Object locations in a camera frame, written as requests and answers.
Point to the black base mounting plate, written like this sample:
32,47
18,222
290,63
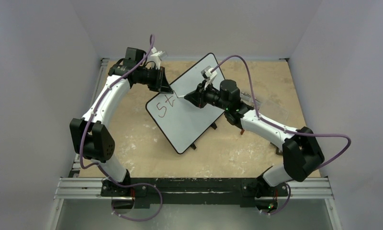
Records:
244,192

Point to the black metal clamp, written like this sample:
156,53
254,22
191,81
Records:
278,149

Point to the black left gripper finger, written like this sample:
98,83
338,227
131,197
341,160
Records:
165,88
162,76

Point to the clear plastic screw box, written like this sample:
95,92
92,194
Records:
271,109

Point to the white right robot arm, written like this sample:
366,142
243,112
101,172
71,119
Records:
300,150

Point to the aluminium extrusion rail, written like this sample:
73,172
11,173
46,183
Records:
90,188

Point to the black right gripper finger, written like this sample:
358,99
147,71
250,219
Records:
194,101
192,95

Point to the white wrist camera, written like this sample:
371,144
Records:
156,57
209,74

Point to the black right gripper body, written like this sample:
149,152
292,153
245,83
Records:
202,97

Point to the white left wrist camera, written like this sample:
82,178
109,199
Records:
156,57

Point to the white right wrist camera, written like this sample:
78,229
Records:
209,74

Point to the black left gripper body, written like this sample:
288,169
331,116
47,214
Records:
150,77

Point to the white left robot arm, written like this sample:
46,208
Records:
90,135

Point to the white whiteboard black frame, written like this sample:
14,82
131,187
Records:
180,121

